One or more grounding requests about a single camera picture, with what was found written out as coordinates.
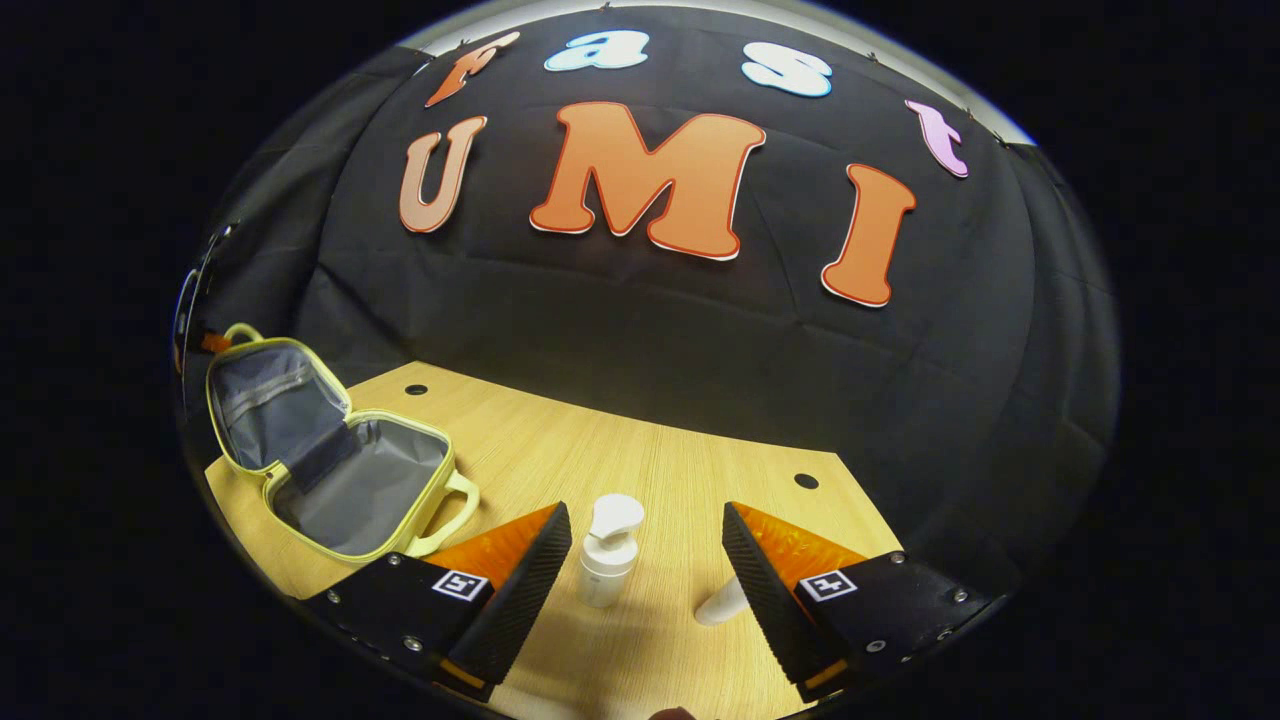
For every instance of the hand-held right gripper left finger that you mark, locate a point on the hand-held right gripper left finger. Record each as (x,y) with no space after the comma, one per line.
(520,600)

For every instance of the white pump bottle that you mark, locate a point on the white pump bottle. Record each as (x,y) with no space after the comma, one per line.
(605,570)

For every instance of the white squeeze tube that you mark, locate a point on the white squeeze tube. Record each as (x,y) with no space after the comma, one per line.
(720,606)

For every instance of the yellow-trimmed grey suitcase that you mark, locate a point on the yellow-trimmed grey suitcase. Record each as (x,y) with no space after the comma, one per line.
(350,490)

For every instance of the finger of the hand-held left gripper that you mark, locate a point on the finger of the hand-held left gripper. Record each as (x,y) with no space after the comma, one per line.
(217,343)

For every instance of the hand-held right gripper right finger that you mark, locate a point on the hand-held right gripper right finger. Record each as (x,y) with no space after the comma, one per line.
(770,600)

